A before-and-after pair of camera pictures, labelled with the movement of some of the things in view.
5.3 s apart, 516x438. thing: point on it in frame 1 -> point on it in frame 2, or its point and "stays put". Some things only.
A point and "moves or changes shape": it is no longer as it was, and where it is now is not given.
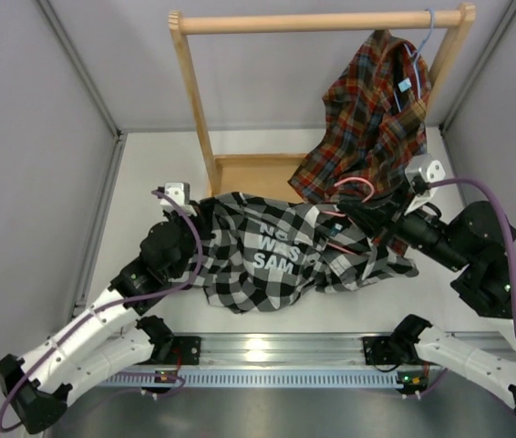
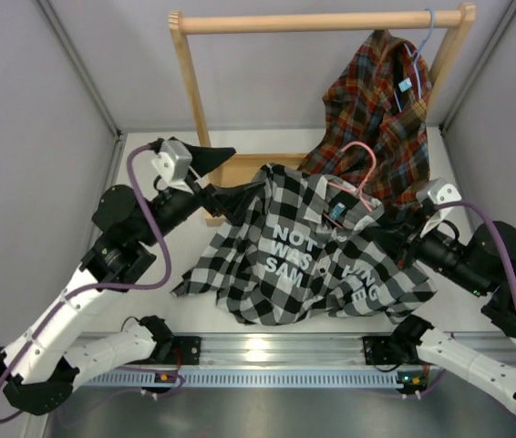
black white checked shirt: [261, 254] moves or changes shape
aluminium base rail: [281, 349] stays put
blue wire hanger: [414, 58] stays put
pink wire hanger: [368, 198] -> [359, 190]
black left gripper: [203, 219] -> [233, 200]
